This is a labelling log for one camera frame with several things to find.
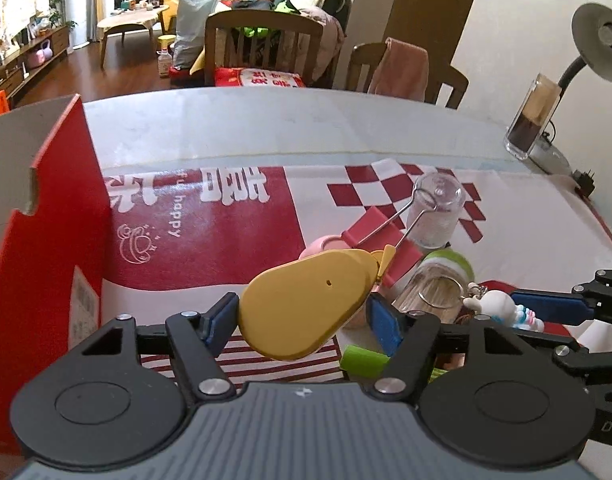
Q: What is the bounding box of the wooden chair with slatted back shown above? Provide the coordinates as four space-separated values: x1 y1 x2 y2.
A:
204 10 324 88

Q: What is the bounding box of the white cartoon figure keychain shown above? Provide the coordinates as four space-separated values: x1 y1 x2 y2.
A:
463 287 544 331

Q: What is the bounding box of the red printed seat cushion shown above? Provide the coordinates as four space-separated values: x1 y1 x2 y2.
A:
215 66 307 90

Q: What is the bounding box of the pale blue plastic bag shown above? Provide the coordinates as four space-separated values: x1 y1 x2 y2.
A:
173 0 219 71

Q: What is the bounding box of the pinkish red binder clip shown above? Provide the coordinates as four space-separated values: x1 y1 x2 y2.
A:
341 180 467 296

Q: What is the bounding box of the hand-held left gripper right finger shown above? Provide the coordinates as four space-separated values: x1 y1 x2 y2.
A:
365 294 524 403

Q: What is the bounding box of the black power adapter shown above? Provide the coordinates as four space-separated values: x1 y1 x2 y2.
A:
573 167 597 196

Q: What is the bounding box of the wooden chair with towel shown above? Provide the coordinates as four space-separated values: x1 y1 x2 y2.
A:
346 42 469 111

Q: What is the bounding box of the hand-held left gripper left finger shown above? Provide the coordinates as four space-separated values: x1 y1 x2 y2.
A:
78 292 239 403

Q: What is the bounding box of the glass jar with green lid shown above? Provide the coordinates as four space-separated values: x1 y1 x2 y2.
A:
393 250 474 323

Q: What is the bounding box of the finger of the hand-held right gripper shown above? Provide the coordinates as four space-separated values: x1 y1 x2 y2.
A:
508 330 612 386
512 269 612 325

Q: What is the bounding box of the red cardboard box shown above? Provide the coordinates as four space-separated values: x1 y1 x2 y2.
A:
0 95 112 456

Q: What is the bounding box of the grey desk lamp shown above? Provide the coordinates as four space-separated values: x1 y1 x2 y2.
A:
531 2 612 171

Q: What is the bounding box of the wooden tv cabinet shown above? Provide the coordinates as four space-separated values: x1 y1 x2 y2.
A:
0 25 69 106

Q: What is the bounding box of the sofa with piled clothes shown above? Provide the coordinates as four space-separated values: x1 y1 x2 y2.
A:
221 0 354 81

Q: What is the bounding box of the pink bag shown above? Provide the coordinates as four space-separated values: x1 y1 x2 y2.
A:
28 40 54 70

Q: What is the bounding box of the red and white printed mat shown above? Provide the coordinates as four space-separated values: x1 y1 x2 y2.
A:
103 157 612 386

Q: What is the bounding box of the pink towel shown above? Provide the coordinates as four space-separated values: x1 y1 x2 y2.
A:
368 37 429 103

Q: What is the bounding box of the green marker pen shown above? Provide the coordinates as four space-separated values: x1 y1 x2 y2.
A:
341 346 389 377

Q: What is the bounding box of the wooden coffee table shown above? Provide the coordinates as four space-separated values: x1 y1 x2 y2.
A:
97 4 169 68

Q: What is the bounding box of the pink round plastic case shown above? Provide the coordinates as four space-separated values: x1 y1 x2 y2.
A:
300 235 349 261

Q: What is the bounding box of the yellow pear-shaped plastic case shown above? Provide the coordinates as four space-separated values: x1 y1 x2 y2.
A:
238 250 379 361

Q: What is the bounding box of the clear glass jar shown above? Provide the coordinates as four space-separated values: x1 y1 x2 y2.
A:
406 172 467 251

